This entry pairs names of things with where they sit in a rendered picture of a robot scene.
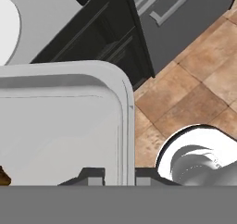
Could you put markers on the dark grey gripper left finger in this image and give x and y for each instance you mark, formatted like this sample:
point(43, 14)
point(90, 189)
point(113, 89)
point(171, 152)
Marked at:
point(92, 173)

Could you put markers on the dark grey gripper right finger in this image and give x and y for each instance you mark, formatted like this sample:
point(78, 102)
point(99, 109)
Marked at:
point(146, 175)

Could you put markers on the white round plate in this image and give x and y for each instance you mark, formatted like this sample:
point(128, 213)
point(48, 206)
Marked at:
point(8, 30)

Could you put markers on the pale grey tupperware container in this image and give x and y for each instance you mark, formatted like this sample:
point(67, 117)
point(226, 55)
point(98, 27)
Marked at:
point(61, 126)

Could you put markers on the white and black round object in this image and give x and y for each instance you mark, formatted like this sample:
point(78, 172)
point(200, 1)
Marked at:
point(200, 156)

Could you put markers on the grey appliance door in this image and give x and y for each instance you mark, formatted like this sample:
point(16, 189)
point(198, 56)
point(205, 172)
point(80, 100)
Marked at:
point(191, 27)

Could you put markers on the brown chicken drumstick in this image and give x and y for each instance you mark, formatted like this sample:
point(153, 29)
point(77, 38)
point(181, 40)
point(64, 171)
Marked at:
point(4, 176)

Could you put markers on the dark cupboard run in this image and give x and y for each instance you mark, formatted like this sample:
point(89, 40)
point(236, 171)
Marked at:
point(102, 33)

